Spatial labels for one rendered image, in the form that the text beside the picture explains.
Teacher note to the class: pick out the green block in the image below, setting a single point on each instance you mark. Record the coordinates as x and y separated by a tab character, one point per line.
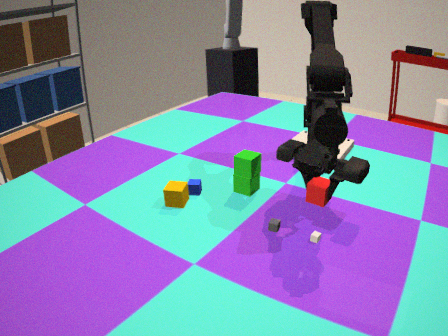
247	163
246	186

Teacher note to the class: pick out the red block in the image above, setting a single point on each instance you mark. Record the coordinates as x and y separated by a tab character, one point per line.
317	191

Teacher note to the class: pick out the blue block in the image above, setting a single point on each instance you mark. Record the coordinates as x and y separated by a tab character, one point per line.
194	187

